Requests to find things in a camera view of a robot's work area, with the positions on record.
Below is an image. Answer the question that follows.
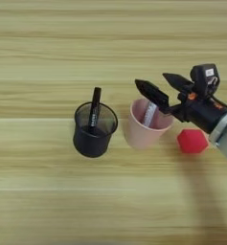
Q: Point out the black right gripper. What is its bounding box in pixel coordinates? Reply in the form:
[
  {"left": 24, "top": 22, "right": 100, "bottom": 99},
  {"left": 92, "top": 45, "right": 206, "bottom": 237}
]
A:
[{"left": 134, "top": 72, "right": 227, "bottom": 135}]

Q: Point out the white marker pen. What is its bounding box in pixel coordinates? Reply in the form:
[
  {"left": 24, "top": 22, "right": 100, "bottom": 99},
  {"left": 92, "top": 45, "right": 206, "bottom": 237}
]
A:
[{"left": 142, "top": 101, "right": 158, "bottom": 128}]

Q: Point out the red block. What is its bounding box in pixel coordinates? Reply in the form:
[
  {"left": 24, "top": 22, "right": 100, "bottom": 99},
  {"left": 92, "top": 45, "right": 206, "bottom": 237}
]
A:
[{"left": 176, "top": 128, "right": 210, "bottom": 154}]

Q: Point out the black marker pen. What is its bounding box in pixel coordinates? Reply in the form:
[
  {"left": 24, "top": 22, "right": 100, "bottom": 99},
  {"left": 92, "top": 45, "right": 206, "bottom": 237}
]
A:
[{"left": 87, "top": 86, "right": 102, "bottom": 135}]

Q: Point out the black box with white label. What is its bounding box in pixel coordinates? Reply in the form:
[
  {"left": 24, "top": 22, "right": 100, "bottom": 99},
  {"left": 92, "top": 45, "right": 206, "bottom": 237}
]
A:
[{"left": 190, "top": 63, "right": 220, "bottom": 99}]

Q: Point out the pink plastic cup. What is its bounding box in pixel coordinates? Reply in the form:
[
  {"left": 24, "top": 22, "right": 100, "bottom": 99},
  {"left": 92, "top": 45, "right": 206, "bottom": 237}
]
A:
[{"left": 127, "top": 98, "right": 175, "bottom": 150}]

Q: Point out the black mesh pen holder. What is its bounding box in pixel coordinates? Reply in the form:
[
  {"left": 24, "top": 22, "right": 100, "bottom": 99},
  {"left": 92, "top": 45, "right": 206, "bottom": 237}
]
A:
[{"left": 73, "top": 101, "right": 119, "bottom": 159}]

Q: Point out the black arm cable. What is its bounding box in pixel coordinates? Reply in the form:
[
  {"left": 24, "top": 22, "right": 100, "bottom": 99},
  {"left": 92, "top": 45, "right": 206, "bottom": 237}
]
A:
[{"left": 214, "top": 96, "right": 227, "bottom": 112}]

